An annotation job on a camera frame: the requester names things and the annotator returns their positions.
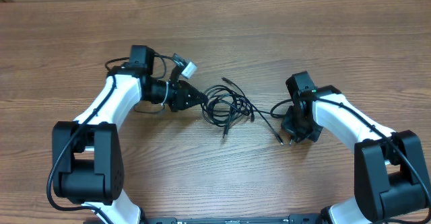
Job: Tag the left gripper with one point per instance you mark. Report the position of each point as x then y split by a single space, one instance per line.
180 96

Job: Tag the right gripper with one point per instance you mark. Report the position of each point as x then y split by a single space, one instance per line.
300 130

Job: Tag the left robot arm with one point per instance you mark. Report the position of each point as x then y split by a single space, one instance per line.
88 171

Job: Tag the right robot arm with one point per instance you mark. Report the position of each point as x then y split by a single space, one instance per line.
390 172

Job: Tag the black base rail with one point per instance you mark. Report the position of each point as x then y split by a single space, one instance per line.
311 218

